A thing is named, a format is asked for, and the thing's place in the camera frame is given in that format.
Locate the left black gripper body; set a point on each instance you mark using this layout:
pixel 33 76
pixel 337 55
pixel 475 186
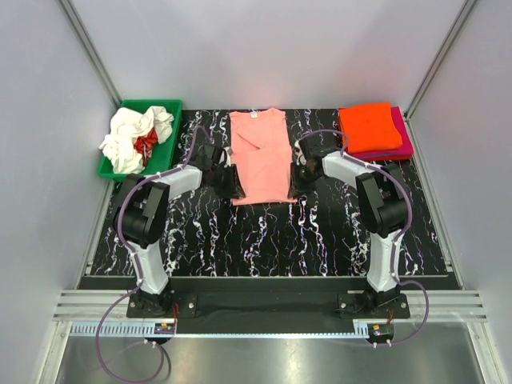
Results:
pixel 222 180

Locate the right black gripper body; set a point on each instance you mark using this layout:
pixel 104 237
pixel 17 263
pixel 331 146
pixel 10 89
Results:
pixel 305 178

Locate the salmon pink t-shirt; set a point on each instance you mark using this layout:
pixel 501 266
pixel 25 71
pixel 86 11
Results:
pixel 262 153

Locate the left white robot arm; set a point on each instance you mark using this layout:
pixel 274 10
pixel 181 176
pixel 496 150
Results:
pixel 139 216

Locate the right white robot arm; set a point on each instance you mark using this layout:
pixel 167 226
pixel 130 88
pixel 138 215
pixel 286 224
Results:
pixel 384 206

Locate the green plastic bin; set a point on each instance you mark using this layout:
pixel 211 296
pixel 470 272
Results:
pixel 164 153

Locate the orange folded t-shirt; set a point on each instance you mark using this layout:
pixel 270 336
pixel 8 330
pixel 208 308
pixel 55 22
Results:
pixel 370 127

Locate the red crumpled t-shirt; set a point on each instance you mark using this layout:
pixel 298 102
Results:
pixel 145 145

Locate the magenta folded t-shirt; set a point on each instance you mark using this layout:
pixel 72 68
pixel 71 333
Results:
pixel 405 152

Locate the white crumpled t-shirt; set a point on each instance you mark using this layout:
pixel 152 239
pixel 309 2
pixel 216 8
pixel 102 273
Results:
pixel 125 127

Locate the left aluminium frame post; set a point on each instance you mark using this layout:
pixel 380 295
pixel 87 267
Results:
pixel 85 41

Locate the aluminium frame post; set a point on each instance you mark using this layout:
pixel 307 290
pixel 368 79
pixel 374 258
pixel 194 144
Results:
pixel 85 41
pixel 448 42

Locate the white slotted cable duct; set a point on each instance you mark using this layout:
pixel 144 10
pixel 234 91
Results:
pixel 184 329

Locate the right aluminium frame post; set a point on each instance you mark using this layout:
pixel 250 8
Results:
pixel 448 42

